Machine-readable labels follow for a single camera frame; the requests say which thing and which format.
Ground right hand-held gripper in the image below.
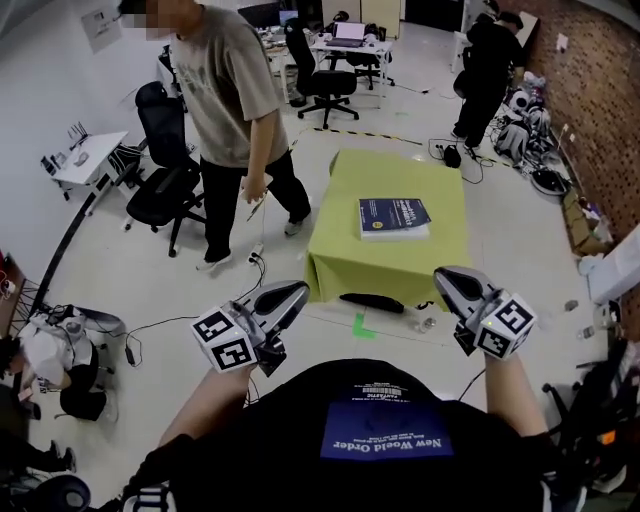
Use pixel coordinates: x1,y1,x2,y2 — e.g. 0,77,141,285
432,265,539,362

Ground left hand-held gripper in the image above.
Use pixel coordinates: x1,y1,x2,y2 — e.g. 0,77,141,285
191,279,312,378

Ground dark blue book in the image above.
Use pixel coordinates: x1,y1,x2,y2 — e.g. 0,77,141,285
357,197,433,243

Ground person's left forearm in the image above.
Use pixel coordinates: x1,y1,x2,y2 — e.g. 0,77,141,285
157,366,257,447

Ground person's right forearm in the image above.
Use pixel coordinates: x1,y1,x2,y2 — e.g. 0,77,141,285
481,349,550,437

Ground open laptop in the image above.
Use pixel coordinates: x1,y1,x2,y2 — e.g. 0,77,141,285
325,21,368,49

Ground cardboard boxes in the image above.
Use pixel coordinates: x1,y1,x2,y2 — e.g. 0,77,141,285
561,188,615,257

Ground person's black printed shirt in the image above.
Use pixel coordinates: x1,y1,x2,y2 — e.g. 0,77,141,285
121,358,592,512

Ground long black pouch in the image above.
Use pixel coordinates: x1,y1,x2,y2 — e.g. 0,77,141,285
339,292,406,315

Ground green cloth covered table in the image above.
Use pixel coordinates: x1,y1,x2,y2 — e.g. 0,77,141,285
303,147,474,307

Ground round black device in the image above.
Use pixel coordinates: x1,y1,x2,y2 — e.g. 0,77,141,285
529,168,572,197

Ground black mesh office chair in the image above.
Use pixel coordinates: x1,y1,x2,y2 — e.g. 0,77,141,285
124,80,208,259

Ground pile of grey bags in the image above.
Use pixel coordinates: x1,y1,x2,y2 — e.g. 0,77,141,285
492,72,554,166

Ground white side desk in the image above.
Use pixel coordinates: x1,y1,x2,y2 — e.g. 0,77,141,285
40,130,131,217

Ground black router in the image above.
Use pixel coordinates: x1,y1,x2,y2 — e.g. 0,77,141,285
66,120,90,152

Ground white office desk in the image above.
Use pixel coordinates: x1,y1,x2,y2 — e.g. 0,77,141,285
308,33,395,110

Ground paper wall notice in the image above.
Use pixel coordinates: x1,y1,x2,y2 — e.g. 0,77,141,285
80,6,124,55

